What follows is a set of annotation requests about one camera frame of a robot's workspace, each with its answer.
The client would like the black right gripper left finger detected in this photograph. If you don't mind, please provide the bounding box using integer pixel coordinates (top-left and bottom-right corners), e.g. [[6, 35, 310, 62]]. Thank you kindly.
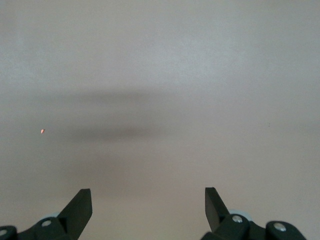
[[17, 188, 94, 240]]

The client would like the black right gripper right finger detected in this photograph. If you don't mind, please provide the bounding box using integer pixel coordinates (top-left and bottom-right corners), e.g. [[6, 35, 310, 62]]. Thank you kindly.
[[201, 186, 266, 240]]

